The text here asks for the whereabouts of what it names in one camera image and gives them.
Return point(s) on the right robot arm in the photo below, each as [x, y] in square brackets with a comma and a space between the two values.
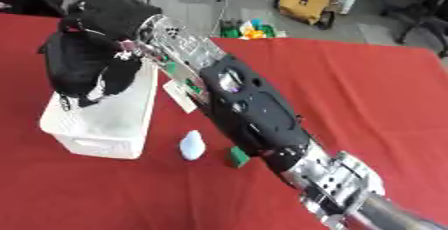
[256, 114]

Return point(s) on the white plastic box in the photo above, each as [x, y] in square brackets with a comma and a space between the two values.
[111, 124]

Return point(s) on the white paper tag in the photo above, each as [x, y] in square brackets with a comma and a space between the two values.
[181, 96]

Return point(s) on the pale blue soft object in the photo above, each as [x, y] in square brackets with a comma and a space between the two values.
[192, 145]

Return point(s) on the green block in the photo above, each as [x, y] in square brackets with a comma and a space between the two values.
[237, 158]

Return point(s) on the pile of colourful toys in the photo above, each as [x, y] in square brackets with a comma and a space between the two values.
[251, 30]

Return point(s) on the yellow bag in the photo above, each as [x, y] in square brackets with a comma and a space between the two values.
[305, 1]

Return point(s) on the black office chair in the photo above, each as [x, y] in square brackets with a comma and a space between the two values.
[419, 10]

